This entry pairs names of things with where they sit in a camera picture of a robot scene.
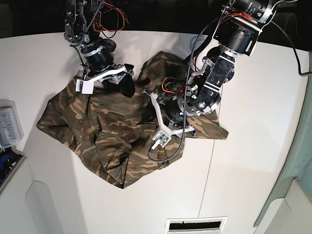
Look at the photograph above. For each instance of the white wrist camera, image-left arm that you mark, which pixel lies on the white wrist camera, image-left arm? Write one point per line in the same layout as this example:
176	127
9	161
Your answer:
85	87

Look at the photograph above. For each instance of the clear plastic parts box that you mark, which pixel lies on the clear plastic parts box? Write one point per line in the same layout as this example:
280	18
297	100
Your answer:
11	132

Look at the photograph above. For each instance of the white wrist camera, image-right arm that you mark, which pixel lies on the white wrist camera, image-right arm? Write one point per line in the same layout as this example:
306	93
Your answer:
161	136

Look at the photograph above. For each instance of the white slotted vent tray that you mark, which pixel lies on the white slotted vent tray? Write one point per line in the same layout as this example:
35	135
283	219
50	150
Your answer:
211	225

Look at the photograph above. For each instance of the camouflage t-shirt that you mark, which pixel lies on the camouflage t-shirt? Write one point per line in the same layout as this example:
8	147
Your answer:
109	132

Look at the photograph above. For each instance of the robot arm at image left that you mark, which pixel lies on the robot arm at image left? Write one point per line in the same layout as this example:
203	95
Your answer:
86	34

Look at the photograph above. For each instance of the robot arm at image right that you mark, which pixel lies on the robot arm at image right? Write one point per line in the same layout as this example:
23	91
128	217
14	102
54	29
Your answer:
238	28

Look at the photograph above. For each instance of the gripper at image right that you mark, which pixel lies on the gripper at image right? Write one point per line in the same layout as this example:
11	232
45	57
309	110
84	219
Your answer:
170	111

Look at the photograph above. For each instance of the blue items in bin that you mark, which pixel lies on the blue items in bin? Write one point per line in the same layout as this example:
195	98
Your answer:
8	158

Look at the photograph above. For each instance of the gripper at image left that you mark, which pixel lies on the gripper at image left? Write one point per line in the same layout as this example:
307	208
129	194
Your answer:
100	59

